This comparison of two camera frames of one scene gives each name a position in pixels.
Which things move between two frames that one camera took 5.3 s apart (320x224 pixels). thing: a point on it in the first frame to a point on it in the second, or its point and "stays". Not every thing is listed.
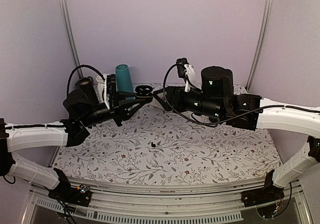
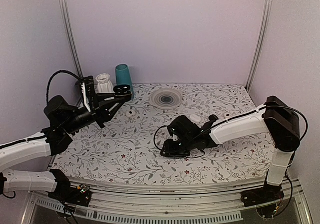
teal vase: (123, 79) stays
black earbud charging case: (144, 92) to (122, 91)
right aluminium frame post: (268, 9) stays
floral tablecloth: (159, 146) stays
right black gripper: (171, 92) to (169, 150)
